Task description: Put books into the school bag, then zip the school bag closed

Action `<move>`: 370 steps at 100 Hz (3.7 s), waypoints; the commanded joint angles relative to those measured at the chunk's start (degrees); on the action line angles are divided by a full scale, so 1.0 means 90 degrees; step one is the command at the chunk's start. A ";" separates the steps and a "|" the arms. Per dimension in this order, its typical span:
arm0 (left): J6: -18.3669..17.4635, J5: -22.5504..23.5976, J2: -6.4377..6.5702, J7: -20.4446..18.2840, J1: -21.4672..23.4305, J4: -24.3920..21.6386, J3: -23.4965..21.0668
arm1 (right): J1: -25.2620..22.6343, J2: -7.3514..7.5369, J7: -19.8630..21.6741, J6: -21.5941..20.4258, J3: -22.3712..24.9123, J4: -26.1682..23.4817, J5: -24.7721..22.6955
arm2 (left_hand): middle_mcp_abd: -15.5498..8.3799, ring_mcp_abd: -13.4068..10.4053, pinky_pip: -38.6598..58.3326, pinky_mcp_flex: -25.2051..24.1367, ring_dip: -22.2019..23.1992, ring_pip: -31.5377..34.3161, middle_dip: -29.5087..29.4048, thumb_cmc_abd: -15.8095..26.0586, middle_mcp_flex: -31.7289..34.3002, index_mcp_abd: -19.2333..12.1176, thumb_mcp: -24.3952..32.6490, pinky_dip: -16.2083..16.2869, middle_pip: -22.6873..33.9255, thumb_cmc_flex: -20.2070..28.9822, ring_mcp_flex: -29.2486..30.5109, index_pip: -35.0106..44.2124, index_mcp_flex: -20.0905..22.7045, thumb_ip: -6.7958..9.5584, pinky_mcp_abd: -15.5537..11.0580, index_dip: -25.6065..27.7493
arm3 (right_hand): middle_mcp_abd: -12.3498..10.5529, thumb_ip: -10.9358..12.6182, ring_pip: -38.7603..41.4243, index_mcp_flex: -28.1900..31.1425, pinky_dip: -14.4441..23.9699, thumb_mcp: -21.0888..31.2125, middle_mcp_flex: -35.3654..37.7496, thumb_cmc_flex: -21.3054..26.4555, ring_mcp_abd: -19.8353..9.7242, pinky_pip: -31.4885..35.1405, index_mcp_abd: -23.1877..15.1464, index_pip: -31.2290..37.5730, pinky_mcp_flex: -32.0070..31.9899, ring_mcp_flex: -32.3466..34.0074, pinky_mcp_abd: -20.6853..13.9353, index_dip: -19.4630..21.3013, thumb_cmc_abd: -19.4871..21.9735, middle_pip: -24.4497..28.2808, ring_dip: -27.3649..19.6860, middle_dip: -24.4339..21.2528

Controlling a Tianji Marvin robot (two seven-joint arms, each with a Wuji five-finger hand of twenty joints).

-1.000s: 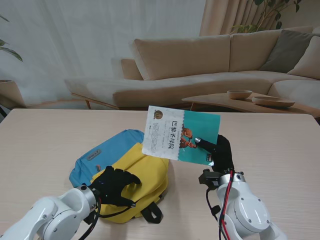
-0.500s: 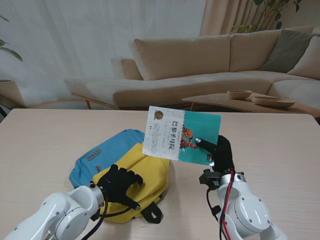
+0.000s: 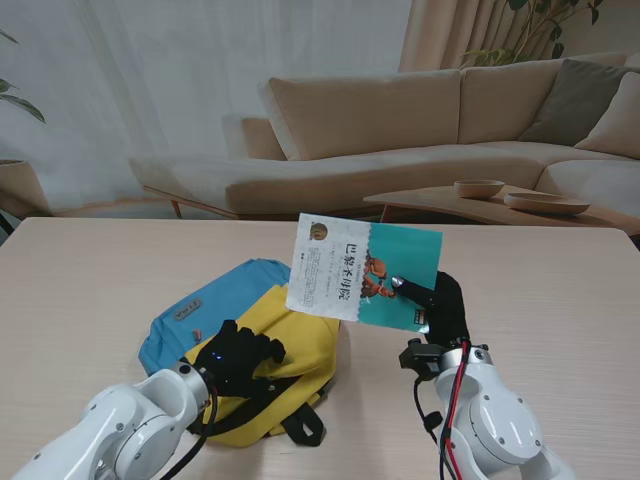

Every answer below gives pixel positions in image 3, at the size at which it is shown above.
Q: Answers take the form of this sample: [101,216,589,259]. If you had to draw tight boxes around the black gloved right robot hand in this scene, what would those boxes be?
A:
[391,271,472,351]

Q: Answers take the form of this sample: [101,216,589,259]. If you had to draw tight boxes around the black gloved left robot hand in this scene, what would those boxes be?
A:
[192,319,287,400]

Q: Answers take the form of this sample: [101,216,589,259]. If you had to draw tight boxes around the yellow and blue school bag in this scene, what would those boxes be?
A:
[137,258,342,449]

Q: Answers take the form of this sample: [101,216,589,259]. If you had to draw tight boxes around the teal and white cover book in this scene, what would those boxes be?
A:
[285,213,445,334]

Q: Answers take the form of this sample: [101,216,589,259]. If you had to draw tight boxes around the wooden coffee table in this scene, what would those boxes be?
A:
[363,183,640,237]

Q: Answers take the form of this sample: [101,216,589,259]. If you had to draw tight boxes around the small deep wooden bowl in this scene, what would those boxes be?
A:
[453,178,506,200]

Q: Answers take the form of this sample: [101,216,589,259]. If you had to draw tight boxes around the wide shallow wooden bowl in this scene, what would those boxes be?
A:
[502,191,592,217]

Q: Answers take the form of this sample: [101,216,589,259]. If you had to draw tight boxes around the beige sofa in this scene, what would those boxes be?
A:
[128,52,640,222]

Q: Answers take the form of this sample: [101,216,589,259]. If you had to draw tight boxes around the grey cushion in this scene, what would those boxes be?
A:
[519,58,640,146]

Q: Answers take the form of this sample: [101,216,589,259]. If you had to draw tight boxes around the beige cushion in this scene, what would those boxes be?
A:
[574,71,640,161]

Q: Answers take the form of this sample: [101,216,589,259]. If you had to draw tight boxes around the beige plant pot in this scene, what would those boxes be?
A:
[0,158,52,217]

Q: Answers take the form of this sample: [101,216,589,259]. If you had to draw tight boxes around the beige curtain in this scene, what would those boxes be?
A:
[398,0,640,74]

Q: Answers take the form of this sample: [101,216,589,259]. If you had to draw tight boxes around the tall green leafy plant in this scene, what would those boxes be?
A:
[459,0,606,69]

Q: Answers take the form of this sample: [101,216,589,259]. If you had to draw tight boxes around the sheer white curtain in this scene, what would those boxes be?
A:
[0,0,416,217]

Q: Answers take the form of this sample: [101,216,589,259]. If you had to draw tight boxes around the pale green leafy plant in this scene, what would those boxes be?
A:
[0,27,47,125]

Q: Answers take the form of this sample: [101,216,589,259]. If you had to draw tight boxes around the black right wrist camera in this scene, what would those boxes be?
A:
[398,338,446,384]

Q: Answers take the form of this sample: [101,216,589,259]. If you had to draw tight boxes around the red black left arm cables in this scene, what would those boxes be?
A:
[154,369,221,480]

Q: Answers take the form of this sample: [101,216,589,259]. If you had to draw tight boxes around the red black arm cables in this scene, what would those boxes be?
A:
[413,340,474,480]
[154,369,221,480]

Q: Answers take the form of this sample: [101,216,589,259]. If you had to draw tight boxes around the red black right arm cables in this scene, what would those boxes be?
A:
[413,340,474,480]

